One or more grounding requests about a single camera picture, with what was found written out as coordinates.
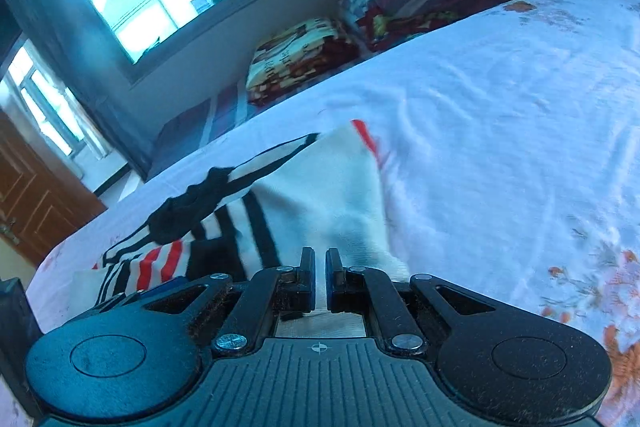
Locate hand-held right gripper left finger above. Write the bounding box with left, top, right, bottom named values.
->
left=95, top=247, right=317, bottom=356

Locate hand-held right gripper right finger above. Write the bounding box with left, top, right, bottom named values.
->
left=325, top=248, right=546, bottom=356

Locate striped knit sweater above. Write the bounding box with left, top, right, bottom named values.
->
left=72, top=119, right=412, bottom=308

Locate striped bed sheet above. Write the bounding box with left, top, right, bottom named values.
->
left=145, top=79, right=263, bottom=181

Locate folded printed blanket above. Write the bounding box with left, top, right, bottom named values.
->
left=245, top=18, right=364, bottom=108

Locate white floral bed sheet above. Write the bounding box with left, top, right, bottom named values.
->
left=25, top=0, right=640, bottom=427

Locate grey curtain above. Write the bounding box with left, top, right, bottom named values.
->
left=60, top=22, right=152, bottom=181

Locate red patterned folded blanket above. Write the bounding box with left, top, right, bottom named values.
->
left=355, top=4, right=473, bottom=54

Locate brown wooden door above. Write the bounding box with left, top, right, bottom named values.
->
left=0, top=107, right=109, bottom=268

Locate wooden side table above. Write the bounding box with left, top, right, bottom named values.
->
left=0, top=277, right=45, bottom=423

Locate balcony window with white curtain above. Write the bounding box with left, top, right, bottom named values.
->
left=0, top=36, right=112, bottom=168

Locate metal door handle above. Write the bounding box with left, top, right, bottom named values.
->
left=0, top=217, right=22, bottom=246

